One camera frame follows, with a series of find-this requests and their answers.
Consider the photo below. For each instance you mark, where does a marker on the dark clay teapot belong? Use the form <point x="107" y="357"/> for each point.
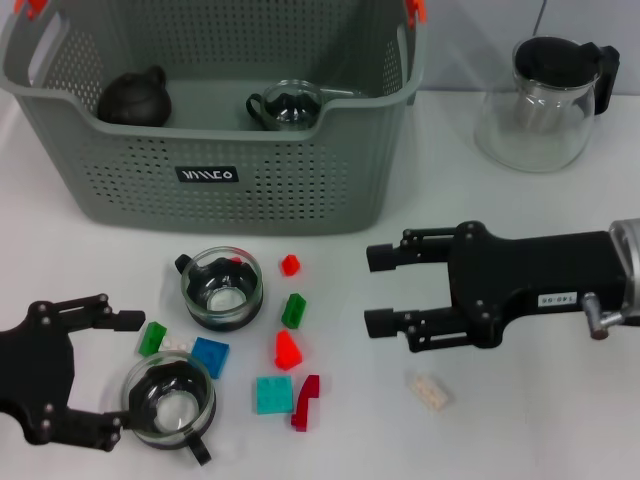
<point x="135" y="100"/>

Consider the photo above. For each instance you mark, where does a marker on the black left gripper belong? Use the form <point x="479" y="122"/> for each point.
<point x="35" y="370"/>

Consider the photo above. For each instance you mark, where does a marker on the dark red arch brick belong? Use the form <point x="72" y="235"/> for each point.
<point x="302" y="410"/>

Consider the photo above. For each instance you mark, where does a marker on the glass teacup with black base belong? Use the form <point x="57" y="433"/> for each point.
<point x="290" y="112"/>
<point x="220" y="305"/>
<point x="170" y="415"/>

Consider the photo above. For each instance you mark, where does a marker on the grey-green perforated storage bin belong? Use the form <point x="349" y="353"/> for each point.
<point x="300" y="190"/>

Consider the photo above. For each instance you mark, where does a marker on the blue flat toy plate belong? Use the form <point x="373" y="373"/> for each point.
<point x="210" y="356"/>

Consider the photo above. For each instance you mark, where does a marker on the red sloped toy brick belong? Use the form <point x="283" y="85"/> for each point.
<point x="287" y="355"/>

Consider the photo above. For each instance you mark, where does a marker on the green toy brick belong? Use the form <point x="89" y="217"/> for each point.
<point x="151" y="339"/>
<point x="294" y="311"/>

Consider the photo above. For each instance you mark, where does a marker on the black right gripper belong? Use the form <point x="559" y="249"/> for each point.
<point x="525" y="275"/>

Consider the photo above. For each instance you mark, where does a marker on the teal flat toy plate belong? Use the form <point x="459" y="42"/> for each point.
<point x="273" y="395"/>

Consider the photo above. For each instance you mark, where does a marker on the translucent white toy brick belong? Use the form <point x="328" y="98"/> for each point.
<point x="430" y="392"/>

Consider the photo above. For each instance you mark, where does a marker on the small white toy brick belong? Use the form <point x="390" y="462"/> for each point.
<point x="176" y="344"/>

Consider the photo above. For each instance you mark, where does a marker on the glass pitcher with black lid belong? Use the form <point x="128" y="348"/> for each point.
<point x="535" y="135"/>

